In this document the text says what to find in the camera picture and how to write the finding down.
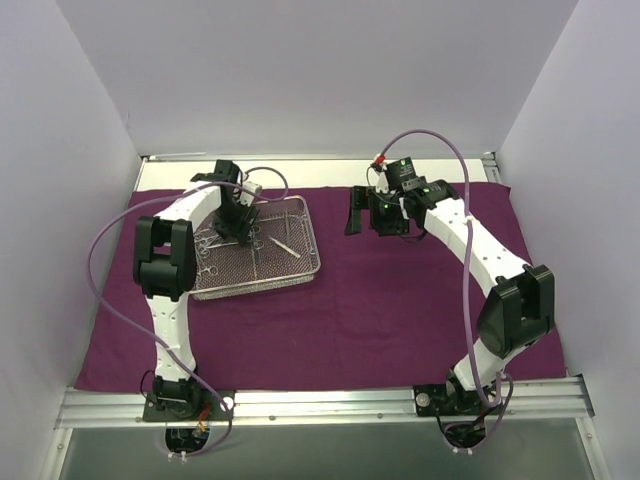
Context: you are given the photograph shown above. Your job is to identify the steel forceps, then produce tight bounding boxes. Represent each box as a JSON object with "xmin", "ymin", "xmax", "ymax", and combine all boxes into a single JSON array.
[
  {"xmin": 195, "ymin": 235, "xmax": 238, "ymax": 258},
  {"xmin": 196, "ymin": 265, "xmax": 218, "ymax": 282}
]

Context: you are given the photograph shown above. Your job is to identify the metal mesh instrument tray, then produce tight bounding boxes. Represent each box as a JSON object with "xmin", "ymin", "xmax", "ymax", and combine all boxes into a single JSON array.
[{"xmin": 191, "ymin": 195, "xmax": 321, "ymax": 301}]

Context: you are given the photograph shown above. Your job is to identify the purple cloth wrap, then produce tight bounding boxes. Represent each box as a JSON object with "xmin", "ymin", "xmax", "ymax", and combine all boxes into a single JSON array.
[{"xmin": 74, "ymin": 182, "xmax": 566, "ymax": 393}]

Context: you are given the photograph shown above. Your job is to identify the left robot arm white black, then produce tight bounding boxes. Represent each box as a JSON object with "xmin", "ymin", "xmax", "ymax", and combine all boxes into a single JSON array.
[{"xmin": 133, "ymin": 160, "xmax": 262, "ymax": 419}]

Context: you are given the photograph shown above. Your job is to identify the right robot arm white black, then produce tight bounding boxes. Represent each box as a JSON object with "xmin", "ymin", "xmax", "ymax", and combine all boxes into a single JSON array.
[{"xmin": 344, "ymin": 157, "xmax": 555, "ymax": 413}]

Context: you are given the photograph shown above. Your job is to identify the steel probe rod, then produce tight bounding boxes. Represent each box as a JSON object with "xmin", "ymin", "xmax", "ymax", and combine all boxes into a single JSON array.
[{"xmin": 284, "ymin": 212, "xmax": 291, "ymax": 244}]

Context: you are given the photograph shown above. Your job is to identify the steel tweezers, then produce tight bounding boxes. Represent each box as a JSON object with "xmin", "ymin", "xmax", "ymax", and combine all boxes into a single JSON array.
[{"xmin": 269, "ymin": 237, "xmax": 301, "ymax": 259}]

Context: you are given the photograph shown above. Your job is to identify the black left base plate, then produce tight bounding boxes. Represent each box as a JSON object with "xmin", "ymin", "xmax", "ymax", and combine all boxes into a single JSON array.
[{"xmin": 142, "ymin": 386, "xmax": 234, "ymax": 423}]

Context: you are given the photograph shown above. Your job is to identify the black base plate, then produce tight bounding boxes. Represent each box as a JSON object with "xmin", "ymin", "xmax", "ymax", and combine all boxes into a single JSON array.
[
  {"xmin": 412, "ymin": 382, "xmax": 498, "ymax": 417},
  {"xmin": 142, "ymin": 386, "xmax": 234, "ymax": 423}
]

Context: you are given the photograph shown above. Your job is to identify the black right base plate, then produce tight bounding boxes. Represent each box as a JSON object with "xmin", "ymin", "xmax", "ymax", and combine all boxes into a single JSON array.
[{"xmin": 412, "ymin": 382, "xmax": 498, "ymax": 417}]

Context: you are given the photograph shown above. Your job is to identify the aluminium front rail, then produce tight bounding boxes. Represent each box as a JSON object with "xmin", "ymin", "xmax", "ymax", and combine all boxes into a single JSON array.
[{"xmin": 55, "ymin": 377, "xmax": 595, "ymax": 429}]

